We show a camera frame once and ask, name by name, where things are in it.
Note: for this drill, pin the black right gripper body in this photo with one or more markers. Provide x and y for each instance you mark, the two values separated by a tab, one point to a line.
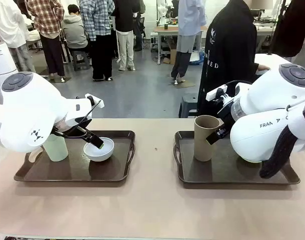
227	115

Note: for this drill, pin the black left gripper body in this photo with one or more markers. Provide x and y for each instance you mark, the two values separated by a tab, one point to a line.
78	130

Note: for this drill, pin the white bowl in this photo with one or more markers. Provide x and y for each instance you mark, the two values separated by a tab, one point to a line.
97	153

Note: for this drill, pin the brown tall cup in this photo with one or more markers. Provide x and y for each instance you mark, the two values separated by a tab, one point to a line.
203	145

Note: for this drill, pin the pale green tall cup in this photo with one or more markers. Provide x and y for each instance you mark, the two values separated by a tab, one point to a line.
58	150

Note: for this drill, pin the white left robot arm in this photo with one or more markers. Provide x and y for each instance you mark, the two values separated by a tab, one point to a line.
30	112

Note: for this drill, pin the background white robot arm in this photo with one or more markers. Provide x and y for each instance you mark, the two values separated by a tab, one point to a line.
162	12

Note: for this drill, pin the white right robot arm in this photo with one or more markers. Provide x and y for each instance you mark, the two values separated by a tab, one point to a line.
267	105

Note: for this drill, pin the dark brown tray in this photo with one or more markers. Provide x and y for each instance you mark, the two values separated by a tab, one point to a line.
217	172
75	170

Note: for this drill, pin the person's right hand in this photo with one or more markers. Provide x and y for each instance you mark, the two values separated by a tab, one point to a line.
263	67

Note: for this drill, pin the grey plastic stool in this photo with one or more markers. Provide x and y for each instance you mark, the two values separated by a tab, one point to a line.
188	105

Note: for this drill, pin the person in black jacket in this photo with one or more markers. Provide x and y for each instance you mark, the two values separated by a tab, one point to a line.
227	50

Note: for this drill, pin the cardboard box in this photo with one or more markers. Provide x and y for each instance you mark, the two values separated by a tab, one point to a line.
170	56

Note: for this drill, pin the person in light blue shirt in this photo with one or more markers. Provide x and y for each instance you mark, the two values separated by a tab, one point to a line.
188	30

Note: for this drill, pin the person in blue plaid shirt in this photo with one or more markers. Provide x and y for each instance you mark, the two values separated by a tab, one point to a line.
98	37

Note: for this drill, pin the seated person grey hoodie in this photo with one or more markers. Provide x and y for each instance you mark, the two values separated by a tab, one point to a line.
73	32

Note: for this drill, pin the background brown work table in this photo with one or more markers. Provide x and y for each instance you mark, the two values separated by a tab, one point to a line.
167	31

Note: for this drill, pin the person in beige trousers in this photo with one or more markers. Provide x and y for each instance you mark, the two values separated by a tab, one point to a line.
126	37

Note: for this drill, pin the person in red plaid shirt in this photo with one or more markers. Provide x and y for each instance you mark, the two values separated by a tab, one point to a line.
46	30

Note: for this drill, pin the person in dark brown jacket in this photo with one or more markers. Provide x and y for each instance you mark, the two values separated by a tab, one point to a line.
290	27

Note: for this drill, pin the person in white shirt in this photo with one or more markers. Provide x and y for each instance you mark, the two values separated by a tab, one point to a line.
10	27

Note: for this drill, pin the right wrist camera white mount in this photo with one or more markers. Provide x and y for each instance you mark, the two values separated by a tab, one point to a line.
215	93

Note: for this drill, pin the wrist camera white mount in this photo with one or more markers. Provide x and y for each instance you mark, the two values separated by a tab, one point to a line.
96	101
215	93

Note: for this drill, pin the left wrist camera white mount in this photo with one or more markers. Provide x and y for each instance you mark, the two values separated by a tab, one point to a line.
96	101

